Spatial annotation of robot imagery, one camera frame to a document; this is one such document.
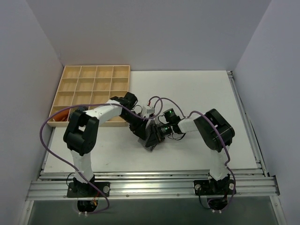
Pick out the striped grey underwear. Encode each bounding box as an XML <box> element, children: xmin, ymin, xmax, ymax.
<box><xmin>138</xmin><ymin>120</ymin><xmax>163</xmax><ymax>152</ymax></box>

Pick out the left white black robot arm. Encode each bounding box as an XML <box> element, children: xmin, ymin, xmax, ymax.
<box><xmin>63</xmin><ymin>92</ymin><xmax>147</xmax><ymax>196</ymax></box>

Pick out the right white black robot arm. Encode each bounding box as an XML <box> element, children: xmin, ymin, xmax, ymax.
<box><xmin>145</xmin><ymin>108</ymin><xmax>235</xmax><ymax>194</ymax></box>

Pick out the rolled dark striped cloth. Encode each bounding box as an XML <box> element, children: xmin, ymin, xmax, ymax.
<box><xmin>75</xmin><ymin>106</ymin><xmax>89</xmax><ymax>112</ymax></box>

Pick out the wooden compartment tray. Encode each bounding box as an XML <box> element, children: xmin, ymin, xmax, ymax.
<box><xmin>48</xmin><ymin>65</ymin><xmax>131</xmax><ymax>127</ymax></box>

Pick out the rolled orange cloth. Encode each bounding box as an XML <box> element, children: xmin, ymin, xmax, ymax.
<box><xmin>53</xmin><ymin>110</ymin><xmax>69</xmax><ymax>122</ymax></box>

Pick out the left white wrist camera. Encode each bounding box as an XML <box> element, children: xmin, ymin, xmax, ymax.
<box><xmin>142</xmin><ymin>105</ymin><xmax>155</xmax><ymax>116</ymax></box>

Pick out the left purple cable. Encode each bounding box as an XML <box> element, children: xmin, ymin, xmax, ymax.
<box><xmin>39</xmin><ymin>96</ymin><xmax>165</xmax><ymax>214</ymax></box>

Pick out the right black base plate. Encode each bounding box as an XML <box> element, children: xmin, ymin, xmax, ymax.
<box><xmin>194</xmin><ymin>179</ymin><xmax>236</xmax><ymax>195</ymax></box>

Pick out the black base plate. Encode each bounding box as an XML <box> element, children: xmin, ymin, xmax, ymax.
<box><xmin>67</xmin><ymin>182</ymin><xmax>110</xmax><ymax>198</ymax></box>
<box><xmin>194</xmin><ymin>179</ymin><xmax>236</xmax><ymax>195</ymax></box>

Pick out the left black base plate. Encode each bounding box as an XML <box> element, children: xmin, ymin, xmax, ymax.
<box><xmin>67</xmin><ymin>182</ymin><xmax>110</xmax><ymax>198</ymax></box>

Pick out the aluminium frame rail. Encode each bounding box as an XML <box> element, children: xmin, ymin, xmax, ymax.
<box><xmin>27</xmin><ymin>70</ymin><xmax>284</xmax><ymax>225</ymax></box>

